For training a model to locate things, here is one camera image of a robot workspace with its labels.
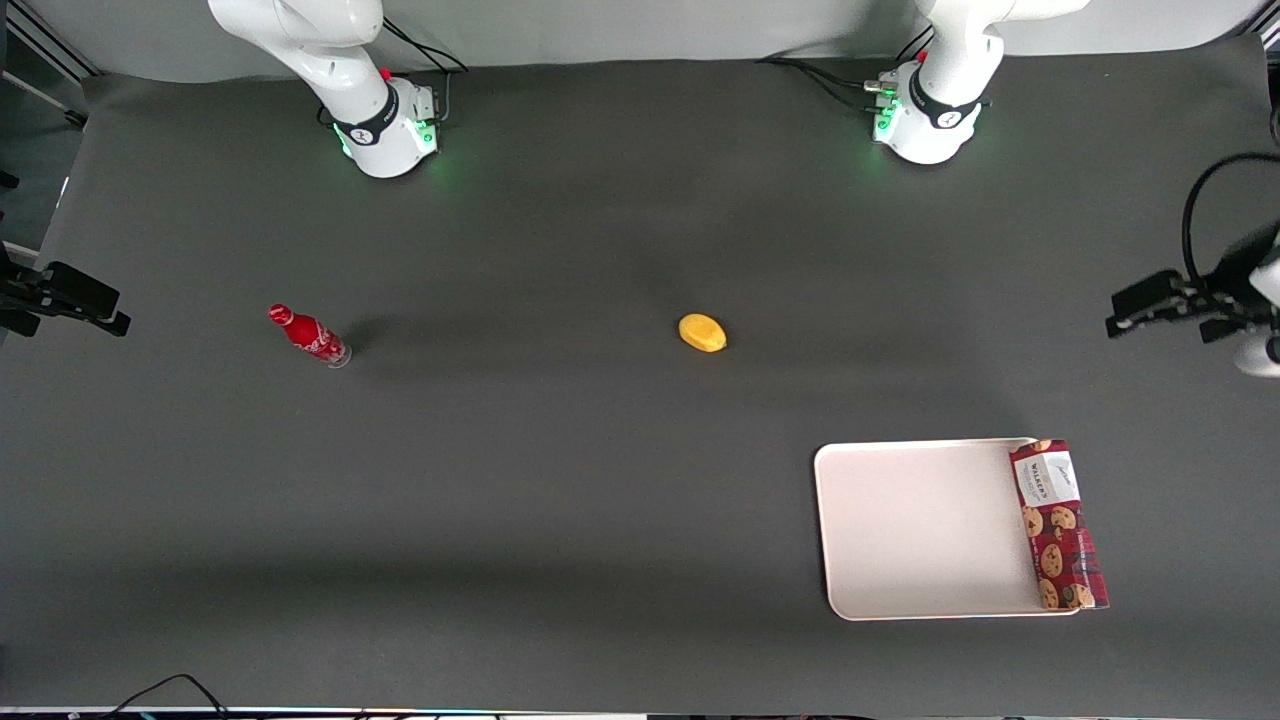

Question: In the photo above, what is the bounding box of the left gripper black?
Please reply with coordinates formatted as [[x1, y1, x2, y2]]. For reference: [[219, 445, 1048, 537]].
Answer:
[[1104, 255, 1271, 345]]

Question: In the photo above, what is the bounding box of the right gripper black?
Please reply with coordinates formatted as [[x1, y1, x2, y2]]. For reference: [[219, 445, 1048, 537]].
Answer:
[[0, 245, 132, 338]]

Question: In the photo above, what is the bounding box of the black looped floor cable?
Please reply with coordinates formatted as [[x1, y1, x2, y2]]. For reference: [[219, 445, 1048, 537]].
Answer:
[[100, 673, 233, 720]]

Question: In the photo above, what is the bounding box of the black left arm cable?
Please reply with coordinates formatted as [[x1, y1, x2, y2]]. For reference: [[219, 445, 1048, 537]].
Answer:
[[1181, 151, 1280, 293]]

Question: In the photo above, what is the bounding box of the yellow lemon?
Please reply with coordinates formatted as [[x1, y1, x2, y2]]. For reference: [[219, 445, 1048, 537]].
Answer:
[[678, 313, 729, 355]]

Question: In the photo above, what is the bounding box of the beige plastic tray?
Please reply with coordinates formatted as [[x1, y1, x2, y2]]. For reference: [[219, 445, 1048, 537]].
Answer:
[[813, 437, 1083, 623]]

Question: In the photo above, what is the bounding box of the black left base cable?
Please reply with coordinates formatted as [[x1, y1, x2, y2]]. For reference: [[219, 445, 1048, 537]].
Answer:
[[757, 54, 896, 113]]

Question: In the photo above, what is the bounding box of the aluminium frame rail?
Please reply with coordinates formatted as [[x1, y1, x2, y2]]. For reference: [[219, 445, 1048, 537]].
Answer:
[[0, 0, 103, 83]]

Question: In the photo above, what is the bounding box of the red cookie box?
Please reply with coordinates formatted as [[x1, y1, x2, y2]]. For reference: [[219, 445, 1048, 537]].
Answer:
[[1007, 438, 1112, 613]]

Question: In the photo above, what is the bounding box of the black right base cable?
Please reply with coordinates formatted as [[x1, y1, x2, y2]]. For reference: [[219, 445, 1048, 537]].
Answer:
[[382, 17, 470, 74]]

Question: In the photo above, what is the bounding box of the red cola bottle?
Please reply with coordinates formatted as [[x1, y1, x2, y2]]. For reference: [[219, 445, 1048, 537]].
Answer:
[[268, 304, 354, 370]]

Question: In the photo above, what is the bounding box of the black base cable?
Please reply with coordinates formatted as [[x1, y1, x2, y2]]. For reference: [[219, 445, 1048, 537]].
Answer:
[[757, 54, 896, 113], [382, 17, 470, 74]]

